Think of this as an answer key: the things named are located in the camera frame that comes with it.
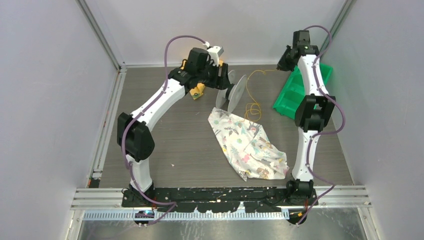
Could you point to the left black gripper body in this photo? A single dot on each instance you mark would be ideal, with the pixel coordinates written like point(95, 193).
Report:
point(210, 75)

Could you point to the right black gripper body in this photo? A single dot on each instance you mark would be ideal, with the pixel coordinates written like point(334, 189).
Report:
point(286, 61)

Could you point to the translucent white cable spool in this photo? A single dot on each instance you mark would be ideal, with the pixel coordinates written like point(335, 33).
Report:
point(233, 93)

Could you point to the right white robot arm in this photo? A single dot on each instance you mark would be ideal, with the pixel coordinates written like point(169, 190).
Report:
point(302, 175)

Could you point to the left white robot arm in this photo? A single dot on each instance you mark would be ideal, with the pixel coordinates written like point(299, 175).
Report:
point(203, 66)

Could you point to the yellow printed cloth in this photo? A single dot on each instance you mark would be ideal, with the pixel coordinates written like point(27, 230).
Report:
point(197, 91)

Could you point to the green plastic compartment bin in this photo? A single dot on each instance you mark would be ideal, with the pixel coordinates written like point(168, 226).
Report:
point(291, 96)

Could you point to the white floral printed cloth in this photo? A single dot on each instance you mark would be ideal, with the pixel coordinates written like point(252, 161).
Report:
point(247, 148)

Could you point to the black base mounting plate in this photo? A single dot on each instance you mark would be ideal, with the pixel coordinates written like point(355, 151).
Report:
point(266, 199)

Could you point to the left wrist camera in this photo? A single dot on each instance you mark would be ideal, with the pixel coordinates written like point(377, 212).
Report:
point(215, 53)

